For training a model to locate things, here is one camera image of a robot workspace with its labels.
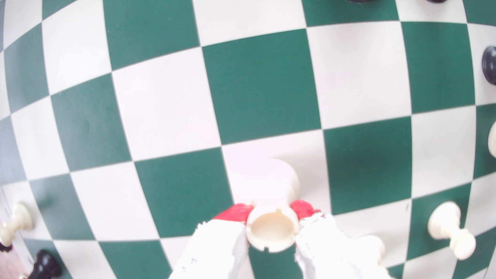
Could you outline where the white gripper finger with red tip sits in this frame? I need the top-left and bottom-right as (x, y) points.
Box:
(290, 199), (393, 279)
(168, 203), (255, 279)

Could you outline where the white rook chess piece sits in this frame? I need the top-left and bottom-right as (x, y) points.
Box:
(0, 203), (35, 246)
(229, 158), (301, 253)

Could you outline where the white pawn chess piece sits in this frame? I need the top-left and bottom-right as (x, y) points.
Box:
(427, 201), (477, 261)
(354, 234), (386, 268)
(487, 121), (496, 159)

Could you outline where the black rook chess piece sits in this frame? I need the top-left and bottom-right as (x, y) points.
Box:
(27, 250), (63, 279)

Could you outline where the green and white chess mat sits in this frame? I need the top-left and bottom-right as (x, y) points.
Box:
(0, 0), (496, 279)

